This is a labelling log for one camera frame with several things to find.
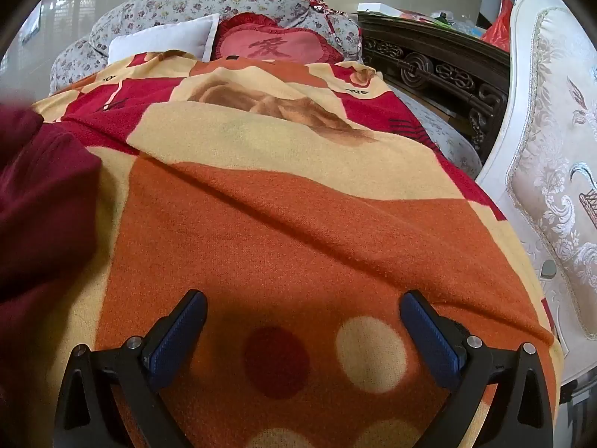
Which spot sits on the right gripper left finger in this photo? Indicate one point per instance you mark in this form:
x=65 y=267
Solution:
x=96 y=383

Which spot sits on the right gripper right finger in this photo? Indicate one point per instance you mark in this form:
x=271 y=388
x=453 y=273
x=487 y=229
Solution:
x=519 y=414

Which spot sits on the maroon fleece garment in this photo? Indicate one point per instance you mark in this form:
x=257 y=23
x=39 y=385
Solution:
x=48 y=197

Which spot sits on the white embroidered upholstered chair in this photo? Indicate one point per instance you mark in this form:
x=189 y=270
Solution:
x=541 y=172

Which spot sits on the orange red patterned blanket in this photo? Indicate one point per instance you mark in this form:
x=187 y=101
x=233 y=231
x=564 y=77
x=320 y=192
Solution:
x=272 y=188

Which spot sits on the dark carved wooden headboard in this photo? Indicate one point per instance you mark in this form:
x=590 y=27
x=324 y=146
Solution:
x=463 y=76

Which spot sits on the red plastic bag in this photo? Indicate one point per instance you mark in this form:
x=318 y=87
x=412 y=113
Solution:
x=498 y=34

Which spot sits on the white pillow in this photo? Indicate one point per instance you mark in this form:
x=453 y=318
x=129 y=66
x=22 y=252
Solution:
x=195 y=37

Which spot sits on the red heart cushion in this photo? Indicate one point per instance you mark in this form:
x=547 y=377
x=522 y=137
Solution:
x=258 y=37

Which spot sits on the floral quilt bundle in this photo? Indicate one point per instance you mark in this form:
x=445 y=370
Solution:
x=89 y=54

